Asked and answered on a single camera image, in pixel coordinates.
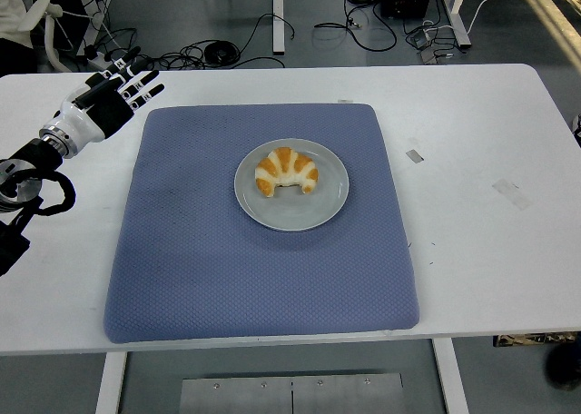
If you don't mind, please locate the thin black looped cable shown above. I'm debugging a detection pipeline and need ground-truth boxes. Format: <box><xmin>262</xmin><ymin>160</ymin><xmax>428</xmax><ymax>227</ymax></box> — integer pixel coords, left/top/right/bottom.
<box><xmin>239</xmin><ymin>13</ymin><xmax>297</xmax><ymax>66</ymax></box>

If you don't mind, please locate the grey round plate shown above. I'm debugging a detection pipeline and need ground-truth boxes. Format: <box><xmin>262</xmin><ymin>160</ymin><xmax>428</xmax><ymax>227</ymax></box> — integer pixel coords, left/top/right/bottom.
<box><xmin>233</xmin><ymin>137</ymin><xmax>350</xmax><ymax>232</ymax></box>

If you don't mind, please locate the white cable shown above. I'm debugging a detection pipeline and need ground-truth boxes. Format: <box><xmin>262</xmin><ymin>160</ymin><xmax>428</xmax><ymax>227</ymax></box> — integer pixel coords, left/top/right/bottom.
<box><xmin>466</xmin><ymin>0</ymin><xmax>517</xmax><ymax>33</ymax></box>

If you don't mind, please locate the grey metal plate with screws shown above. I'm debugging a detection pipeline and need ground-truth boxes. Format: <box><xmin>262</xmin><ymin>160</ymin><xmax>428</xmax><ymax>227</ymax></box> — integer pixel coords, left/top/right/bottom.
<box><xmin>178</xmin><ymin>372</ymin><xmax>407</xmax><ymax>414</ymax></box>

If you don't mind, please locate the dark box under table edge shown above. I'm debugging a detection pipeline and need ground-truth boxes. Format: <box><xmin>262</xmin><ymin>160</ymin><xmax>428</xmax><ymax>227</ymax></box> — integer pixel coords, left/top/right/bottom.
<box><xmin>493</xmin><ymin>331</ymin><xmax>577</xmax><ymax>348</ymax></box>

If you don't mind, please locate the white background table foot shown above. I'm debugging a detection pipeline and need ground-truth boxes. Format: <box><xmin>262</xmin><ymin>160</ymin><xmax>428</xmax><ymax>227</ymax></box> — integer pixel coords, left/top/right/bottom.
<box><xmin>447</xmin><ymin>0</ymin><xmax>472</xmax><ymax>48</ymax></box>

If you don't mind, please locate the white office chair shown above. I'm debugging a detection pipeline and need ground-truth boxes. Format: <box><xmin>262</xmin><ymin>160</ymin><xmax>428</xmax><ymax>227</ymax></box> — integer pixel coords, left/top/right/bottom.
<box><xmin>0</xmin><ymin>0</ymin><xmax>74</xmax><ymax>73</ymax></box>

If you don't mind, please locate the white background table post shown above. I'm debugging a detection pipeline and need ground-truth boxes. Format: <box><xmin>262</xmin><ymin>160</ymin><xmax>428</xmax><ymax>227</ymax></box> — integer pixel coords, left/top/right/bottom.
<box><xmin>271</xmin><ymin>0</ymin><xmax>286</xmax><ymax>54</ymax></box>

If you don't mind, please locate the large clear tape piece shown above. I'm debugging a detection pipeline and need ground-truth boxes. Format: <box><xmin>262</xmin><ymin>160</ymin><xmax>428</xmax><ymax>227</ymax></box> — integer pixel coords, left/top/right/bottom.
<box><xmin>491</xmin><ymin>178</ymin><xmax>533</xmax><ymax>212</ymax></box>

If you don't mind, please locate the croissant bread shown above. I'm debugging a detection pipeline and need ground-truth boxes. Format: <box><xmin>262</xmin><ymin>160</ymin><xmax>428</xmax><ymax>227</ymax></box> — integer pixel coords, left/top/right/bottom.
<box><xmin>254</xmin><ymin>146</ymin><xmax>320</xmax><ymax>199</ymax></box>

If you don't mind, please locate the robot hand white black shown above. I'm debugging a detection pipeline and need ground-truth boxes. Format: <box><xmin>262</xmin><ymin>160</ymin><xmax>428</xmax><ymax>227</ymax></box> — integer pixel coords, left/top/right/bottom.
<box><xmin>52</xmin><ymin>45</ymin><xmax>166</xmax><ymax>143</ymax></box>

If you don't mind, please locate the grey power adapter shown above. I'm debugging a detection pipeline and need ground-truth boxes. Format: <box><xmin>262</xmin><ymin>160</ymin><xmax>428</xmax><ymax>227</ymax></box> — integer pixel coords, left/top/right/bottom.
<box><xmin>409</xmin><ymin>26</ymin><xmax>440</xmax><ymax>51</ymax></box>

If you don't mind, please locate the white table leg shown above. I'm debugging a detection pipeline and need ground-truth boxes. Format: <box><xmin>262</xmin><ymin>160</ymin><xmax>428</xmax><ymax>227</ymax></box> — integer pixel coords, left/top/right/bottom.
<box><xmin>94</xmin><ymin>350</ymin><xmax>129</xmax><ymax>414</ymax></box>
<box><xmin>430</xmin><ymin>338</ymin><xmax>470</xmax><ymax>414</ymax></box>

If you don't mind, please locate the black coiled cable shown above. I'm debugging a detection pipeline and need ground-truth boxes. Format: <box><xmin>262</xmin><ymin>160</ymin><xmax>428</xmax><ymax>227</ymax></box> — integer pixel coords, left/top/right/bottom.
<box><xmin>202</xmin><ymin>40</ymin><xmax>241</xmax><ymax>66</ymax></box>

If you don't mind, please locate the blue quilted mat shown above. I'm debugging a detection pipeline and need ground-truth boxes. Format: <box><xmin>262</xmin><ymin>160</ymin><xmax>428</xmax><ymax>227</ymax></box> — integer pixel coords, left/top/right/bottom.
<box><xmin>103</xmin><ymin>103</ymin><xmax>420</xmax><ymax>345</ymax></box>

